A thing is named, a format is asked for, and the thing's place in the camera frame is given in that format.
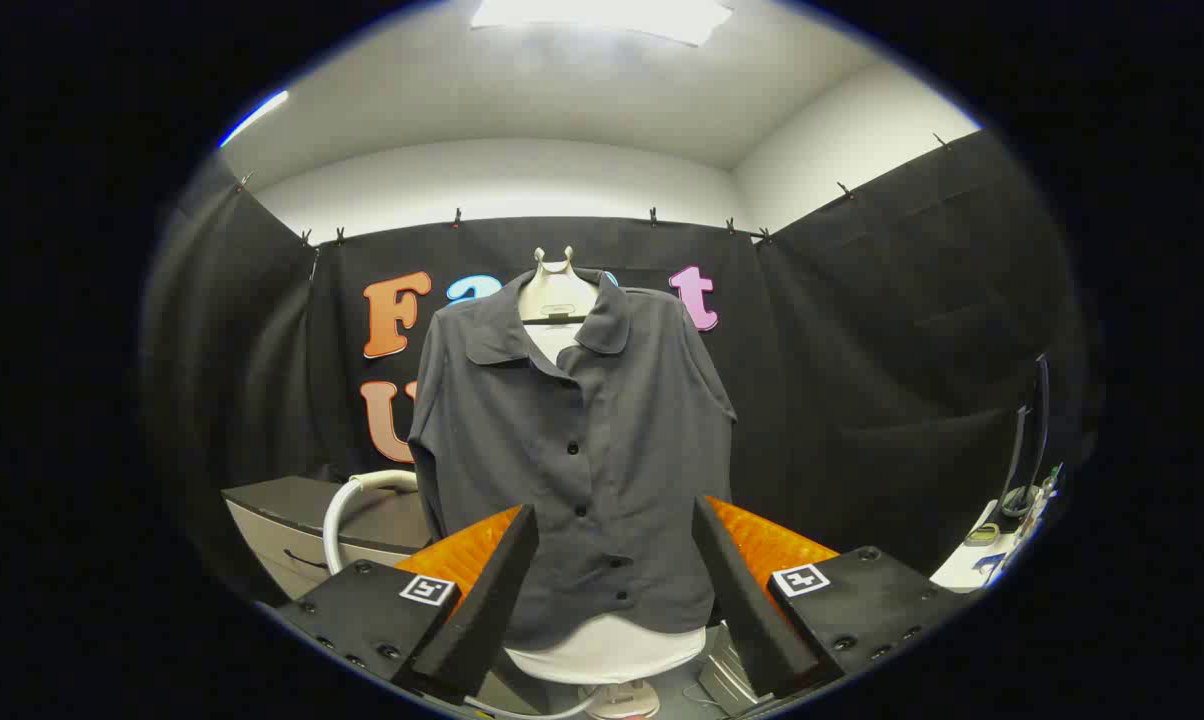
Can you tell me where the grey drawer cabinet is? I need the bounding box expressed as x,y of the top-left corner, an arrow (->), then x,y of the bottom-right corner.
222,475 -> 433,601

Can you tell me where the white steamer hose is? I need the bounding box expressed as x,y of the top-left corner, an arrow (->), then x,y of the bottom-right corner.
322,470 -> 421,576

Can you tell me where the ceiling light panel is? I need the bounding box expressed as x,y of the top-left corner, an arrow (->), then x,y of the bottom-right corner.
470,0 -> 735,48

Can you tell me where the grey ribbed block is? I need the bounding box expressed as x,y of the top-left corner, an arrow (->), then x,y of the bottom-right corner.
700,622 -> 763,716

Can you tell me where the row of black clips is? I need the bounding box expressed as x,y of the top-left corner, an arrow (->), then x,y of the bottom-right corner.
237,133 -> 953,246

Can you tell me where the black backdrop cloth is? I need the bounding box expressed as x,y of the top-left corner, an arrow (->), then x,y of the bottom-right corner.
142,130 -> 1098,601

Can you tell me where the ceiling light strip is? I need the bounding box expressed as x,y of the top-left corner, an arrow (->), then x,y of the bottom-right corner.
219,90 -> 291,149

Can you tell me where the grey button shirt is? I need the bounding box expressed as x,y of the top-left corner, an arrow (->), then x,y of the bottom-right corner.
407,268 -> 738,651

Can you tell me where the white ironing board form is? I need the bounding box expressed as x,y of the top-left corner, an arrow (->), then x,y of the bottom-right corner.
502,320 -> 708,686

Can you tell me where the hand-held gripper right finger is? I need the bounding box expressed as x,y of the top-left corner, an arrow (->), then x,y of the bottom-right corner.
692,495 -> 968,701

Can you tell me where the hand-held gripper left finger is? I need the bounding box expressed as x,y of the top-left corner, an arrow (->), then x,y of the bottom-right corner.
277,503 -> 541,706

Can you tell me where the white side table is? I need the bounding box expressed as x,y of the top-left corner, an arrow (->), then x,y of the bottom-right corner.
930,500 -> 1038,593

